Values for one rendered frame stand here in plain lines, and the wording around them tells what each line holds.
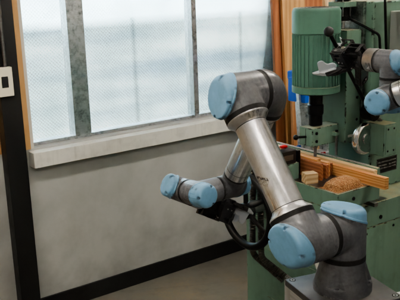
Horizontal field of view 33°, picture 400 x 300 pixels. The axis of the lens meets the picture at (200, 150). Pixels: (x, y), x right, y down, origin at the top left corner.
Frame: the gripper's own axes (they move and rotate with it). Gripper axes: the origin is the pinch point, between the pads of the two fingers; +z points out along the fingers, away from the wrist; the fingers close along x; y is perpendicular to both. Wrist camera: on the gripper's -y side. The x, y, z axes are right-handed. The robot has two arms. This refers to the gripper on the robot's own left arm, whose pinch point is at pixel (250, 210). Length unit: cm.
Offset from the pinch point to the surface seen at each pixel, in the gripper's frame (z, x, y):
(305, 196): 20.6, 1.6, -11.8
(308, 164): 21.8, -3.5, -23.8
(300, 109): 69, -73, -61
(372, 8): 19, 5, -84
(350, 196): 25.6, 17.1, -15.8
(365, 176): 31.3, 15.6, -24.9
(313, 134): 21.0, -5.3, -35.2
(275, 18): 73, -123, -116
